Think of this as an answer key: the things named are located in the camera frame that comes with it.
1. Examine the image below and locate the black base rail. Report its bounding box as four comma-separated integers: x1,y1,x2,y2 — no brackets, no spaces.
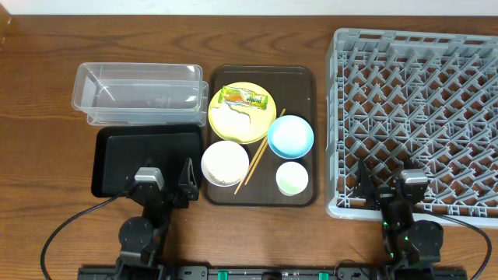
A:
76,264,468,280

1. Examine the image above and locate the wooden chopstick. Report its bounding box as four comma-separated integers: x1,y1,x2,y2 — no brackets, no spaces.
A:
233,108,287,196
244,137,268,185

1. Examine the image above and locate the grey dishwasher rack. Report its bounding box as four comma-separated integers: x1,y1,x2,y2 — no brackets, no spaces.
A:
325,28,497,229

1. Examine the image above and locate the dark brown serving tray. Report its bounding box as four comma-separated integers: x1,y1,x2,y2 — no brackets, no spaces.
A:
202,65,319,208

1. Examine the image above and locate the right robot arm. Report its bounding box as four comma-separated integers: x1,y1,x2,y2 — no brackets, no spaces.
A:
354,159,444,279

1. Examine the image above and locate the green orange snack wrapper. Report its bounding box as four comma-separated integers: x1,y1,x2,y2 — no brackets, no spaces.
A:
218,86,268,110

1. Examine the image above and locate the pink bowl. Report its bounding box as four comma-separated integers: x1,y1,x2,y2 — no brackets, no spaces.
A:
200,140,251,188

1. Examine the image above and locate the clear plastic bin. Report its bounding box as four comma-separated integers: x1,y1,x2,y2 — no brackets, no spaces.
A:
72,62,209,127

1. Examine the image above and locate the small light green cup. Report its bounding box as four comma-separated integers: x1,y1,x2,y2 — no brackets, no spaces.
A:
275,162,309,196

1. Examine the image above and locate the yellow plate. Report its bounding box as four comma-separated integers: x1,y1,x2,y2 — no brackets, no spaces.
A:
208,82,277,144

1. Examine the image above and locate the light blue bowl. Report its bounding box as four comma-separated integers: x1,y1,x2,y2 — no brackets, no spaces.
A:
268,115,314,159

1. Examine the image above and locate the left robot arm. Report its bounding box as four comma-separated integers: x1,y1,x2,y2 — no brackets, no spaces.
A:
112,158,199,280

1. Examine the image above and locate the white tissue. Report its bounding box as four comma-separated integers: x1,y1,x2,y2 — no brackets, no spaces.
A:
212,104,251,137

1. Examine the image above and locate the black plastic bin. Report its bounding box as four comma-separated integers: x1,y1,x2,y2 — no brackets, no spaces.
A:
91,124,202,198

